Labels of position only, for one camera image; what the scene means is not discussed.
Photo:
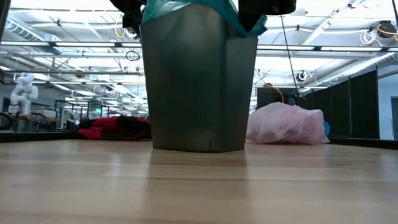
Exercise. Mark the grey plastic trash bin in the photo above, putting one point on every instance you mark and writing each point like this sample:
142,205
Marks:
199,93

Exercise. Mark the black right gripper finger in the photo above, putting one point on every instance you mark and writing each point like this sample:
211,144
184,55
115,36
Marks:
250,14

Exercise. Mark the red and black glove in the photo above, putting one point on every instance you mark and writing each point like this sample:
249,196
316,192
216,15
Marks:
115,124

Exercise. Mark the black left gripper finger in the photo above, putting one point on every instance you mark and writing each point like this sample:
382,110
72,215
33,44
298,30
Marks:
132,20

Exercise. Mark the pink blue-rimmed trash bag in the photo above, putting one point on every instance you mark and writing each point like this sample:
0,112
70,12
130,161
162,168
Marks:
283,124

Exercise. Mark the black monitor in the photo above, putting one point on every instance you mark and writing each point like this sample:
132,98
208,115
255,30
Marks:
270,95

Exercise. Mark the black partition panels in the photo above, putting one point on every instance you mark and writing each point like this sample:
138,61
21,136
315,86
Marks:
342,109

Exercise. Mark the wooden workbench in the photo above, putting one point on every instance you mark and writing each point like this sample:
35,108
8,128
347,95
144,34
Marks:
37,117

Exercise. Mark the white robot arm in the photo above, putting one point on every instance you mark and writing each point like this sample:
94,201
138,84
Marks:
23,90

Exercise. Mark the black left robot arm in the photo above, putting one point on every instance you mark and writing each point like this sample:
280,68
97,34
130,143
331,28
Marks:
3,12

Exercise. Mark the teal plastic trash bag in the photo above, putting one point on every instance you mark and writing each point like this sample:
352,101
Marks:
174,6

